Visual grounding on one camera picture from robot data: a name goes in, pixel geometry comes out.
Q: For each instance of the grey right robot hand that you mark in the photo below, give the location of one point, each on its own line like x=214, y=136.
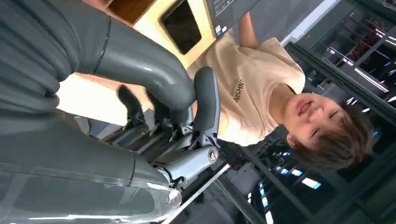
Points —
x=77, y=173

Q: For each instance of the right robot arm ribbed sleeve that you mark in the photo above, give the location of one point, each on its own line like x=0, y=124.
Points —
x=31, y=55

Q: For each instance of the black smartphone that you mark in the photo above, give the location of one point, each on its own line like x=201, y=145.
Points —
x=182, y=28

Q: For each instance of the person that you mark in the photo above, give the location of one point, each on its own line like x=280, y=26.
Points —
x=253, y=92

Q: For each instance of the grey open laptop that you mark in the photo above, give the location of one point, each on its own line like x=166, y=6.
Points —
x=230, y=12

